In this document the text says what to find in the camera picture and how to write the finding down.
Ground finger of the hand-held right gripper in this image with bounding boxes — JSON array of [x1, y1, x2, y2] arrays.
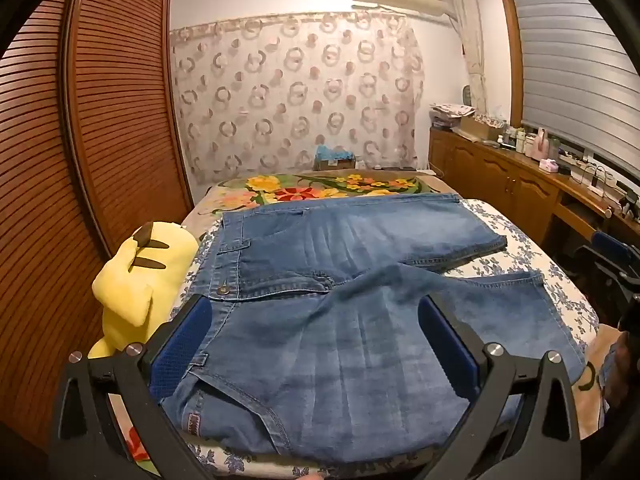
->
[[592, 231, 638, 261], [575, 246, 628, 291]]

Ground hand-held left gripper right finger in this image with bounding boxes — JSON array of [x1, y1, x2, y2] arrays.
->
[[419, 294, 583, 480]]

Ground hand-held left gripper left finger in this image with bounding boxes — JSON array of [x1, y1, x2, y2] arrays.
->
[[49, 294, 221, 480]]

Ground blue denim pants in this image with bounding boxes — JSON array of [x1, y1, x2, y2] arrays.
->
[[160, 192, 586, 466]]

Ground white power strip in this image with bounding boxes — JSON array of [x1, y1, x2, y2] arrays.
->
[[560, 152, 613, 198]]

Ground blue floral white bed sheet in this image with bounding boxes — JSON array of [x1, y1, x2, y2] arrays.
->
[[107, 197, 601, 480]]

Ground yellow plush toy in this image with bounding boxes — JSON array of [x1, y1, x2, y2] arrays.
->
[[89, 221, 201, 361]]

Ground wooden cabinet counter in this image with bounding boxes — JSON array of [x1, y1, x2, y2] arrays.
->
[[427, 125, 640, 261]]

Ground open cardboard box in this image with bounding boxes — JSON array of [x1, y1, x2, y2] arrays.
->
[[460, 115, 508, 142]]

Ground colourful flower print blanket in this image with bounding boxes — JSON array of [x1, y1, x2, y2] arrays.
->
[[107, 169, 621, 466]]

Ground small cardboard box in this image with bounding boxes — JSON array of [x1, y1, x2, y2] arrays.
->
[[312, 156, 358, 173]]

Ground wooden louvered wardrobe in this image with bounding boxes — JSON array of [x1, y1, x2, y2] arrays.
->
[[0, 0, 196, 456]]

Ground wrapped air conditioner pipe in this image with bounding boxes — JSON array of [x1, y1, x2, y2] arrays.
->
[[447, 0, 488, 111]]

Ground ring pattern curtain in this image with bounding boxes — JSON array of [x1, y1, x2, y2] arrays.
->
[[169, 10, 426, 186]]

